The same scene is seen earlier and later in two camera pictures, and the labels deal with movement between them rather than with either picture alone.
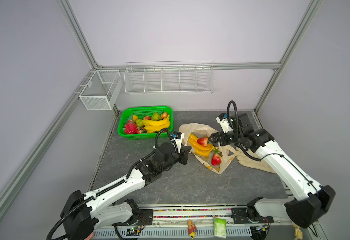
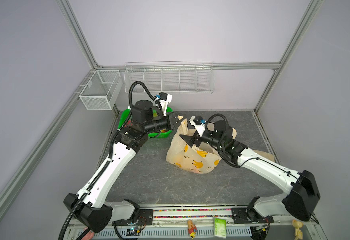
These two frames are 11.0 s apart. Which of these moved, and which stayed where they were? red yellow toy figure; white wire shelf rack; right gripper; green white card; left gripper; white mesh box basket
Moved: left gripper; right gripper
Stayed: white wire shelf rack; red yellow toy figure; white mesh box basket; green white card
